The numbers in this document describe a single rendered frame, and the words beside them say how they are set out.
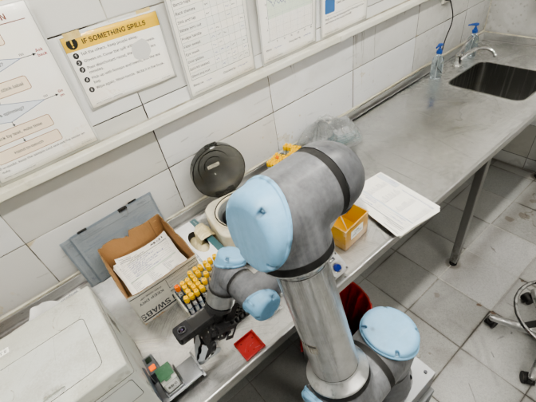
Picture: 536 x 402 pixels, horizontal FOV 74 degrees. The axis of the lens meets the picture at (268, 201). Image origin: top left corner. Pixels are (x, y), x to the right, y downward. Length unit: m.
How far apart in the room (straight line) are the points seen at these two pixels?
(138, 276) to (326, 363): 0.84
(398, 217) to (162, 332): 0.91
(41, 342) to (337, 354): 0.67
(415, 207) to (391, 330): 0.74
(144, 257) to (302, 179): 0.99
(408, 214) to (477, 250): 1.21
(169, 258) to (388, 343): 0.82
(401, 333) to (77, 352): 0.68
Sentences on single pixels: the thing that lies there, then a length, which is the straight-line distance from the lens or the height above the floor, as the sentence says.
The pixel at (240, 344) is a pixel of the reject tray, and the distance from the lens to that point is 1.13.
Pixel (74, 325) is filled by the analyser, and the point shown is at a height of 1.17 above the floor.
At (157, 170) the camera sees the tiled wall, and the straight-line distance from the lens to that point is 1.38.
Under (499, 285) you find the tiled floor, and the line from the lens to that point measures 2.45.
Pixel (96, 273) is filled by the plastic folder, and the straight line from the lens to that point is 1.45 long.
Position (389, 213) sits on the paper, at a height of 0.89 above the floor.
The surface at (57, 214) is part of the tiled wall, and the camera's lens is 1.34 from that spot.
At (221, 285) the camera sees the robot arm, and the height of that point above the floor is 1.17.
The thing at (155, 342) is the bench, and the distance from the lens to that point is 1.23.
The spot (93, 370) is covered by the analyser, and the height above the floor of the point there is 1.17.
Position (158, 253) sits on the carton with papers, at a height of 0.94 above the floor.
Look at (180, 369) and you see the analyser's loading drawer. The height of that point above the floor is 0.91.
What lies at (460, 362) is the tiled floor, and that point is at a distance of 2.13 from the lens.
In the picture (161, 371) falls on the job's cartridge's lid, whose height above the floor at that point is 0.98.
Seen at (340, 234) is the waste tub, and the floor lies 0.95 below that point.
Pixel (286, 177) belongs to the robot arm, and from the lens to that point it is 0.46.
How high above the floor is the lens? 1.86
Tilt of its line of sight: 41 degrees down
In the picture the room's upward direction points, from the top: 11 degrees counter-clockwise
